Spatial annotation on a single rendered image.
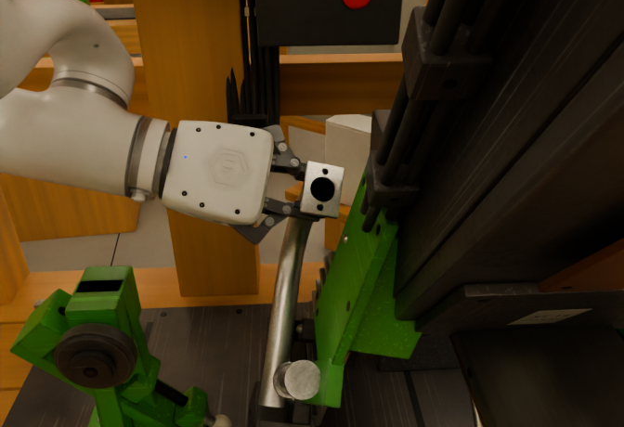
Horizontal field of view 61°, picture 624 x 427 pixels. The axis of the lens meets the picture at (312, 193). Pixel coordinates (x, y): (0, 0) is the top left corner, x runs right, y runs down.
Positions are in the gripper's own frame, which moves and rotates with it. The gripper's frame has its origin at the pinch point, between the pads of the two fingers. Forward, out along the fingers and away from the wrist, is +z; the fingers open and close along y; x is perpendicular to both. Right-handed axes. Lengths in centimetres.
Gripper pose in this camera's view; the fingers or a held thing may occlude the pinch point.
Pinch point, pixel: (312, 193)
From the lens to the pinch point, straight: 57.2
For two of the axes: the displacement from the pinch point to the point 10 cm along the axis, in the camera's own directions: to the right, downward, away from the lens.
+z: 9.6, 2.0, 1.8
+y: 1.5, -9.5, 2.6
